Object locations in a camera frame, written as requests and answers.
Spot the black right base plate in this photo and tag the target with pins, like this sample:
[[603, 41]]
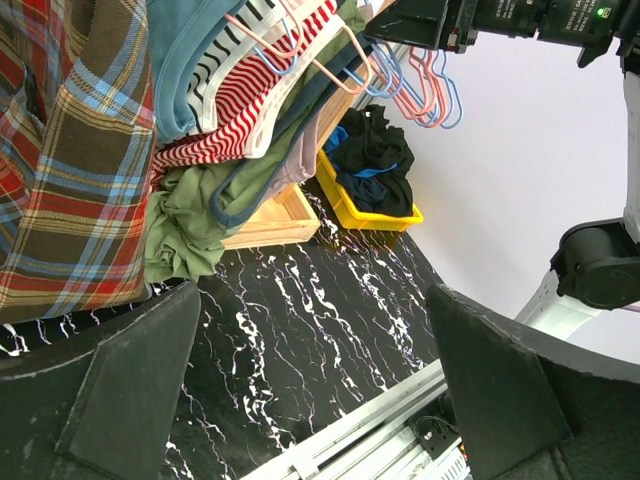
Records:
[[435, 425]]

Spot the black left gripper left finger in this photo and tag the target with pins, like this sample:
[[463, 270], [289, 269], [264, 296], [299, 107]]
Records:
[[101, 404]]

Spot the black garment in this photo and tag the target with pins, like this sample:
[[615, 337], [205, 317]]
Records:
[[372, 117]]

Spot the yellow plastic bin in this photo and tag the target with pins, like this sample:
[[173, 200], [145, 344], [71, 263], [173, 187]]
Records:
[[347, 213]]

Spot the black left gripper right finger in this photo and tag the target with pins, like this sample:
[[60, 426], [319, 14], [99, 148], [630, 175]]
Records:
[[529, 405]]

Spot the plaid hanging shirt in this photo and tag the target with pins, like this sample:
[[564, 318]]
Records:
[[77, 134]]

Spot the red striped hanging garment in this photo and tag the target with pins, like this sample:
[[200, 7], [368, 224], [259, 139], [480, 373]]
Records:
[[249, 99]]

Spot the dark clothes pile in bin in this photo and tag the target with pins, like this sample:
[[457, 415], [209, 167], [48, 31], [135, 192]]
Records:
[[385, 193]]

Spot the green hanging garment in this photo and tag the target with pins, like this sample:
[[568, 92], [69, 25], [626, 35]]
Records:
[[200, 206]]

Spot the pink garment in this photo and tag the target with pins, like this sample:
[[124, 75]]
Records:
[[299, 163]]

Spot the empty hangers bunch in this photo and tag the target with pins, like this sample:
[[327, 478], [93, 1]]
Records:
[[416, 80]]

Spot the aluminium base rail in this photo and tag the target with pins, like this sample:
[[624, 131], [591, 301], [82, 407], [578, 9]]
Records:
[[374, 441]]

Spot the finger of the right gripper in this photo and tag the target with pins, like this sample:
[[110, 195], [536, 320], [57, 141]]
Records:
[[416, 23]]

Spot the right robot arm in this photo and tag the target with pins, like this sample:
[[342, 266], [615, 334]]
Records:
[[596, 266]]

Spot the teal hanging tank top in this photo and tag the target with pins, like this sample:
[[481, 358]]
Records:
[[180, 31]]

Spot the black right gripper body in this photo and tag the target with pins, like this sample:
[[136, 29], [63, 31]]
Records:
[[574, 23]]

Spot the wooden clothes rack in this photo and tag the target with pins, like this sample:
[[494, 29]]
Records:
[[300, 205]]

